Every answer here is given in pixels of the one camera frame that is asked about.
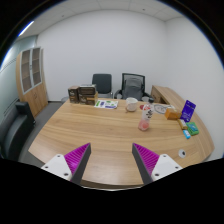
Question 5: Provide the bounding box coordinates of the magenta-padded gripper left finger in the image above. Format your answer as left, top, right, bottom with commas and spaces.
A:
40, 142, 92, 185

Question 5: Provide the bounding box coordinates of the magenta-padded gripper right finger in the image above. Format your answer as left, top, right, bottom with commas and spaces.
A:
131, 142, 184, 185

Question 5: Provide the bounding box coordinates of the clear pink drink bottle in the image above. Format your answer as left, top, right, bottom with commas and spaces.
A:
138, 103, 155, 132

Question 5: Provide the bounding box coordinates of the small blue packet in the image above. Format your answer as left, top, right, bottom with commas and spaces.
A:
182, 129, 192, 140

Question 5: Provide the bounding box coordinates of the small yellow box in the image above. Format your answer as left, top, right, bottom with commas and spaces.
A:
177, 118, 189, 131

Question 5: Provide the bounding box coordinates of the orange cardboard box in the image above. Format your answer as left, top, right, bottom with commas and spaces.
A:
164, 107, 183, 121

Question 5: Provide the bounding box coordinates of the green packet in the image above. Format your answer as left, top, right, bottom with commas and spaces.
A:
185, 121, 200, 136

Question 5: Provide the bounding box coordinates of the white ceramic mug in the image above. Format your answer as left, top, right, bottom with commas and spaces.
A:
125, 97, 139, 113

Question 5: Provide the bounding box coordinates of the purple retail package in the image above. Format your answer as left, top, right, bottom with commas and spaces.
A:
180, 99, 197, 123

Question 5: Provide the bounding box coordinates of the white printed leaflet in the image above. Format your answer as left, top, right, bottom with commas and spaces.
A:
94, 99, 119, 110

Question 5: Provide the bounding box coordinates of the small dark brown carton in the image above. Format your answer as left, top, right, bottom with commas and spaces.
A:
67, 85, 80, 104

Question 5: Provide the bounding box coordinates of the black armchair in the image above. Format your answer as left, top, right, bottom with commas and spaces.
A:
0, 101, 36, 161

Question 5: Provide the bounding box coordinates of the wooden side desk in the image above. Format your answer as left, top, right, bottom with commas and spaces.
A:
150, 84, 186, 109

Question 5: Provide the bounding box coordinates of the dark printed carton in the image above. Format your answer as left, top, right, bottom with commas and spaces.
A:
78, 83, 98, 101

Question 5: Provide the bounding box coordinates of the grey backpack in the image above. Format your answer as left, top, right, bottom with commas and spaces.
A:
121, 77, 144, 101

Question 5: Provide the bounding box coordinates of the black mesh office chair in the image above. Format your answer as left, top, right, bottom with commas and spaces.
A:
114, 72, 151, 101

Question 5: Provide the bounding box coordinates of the wooden glass-door cabinet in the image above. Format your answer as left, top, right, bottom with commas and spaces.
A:
15, 46, 49, 118

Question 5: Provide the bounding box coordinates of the round desk cable grommet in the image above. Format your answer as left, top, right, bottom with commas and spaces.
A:
177, 148, 187, 159

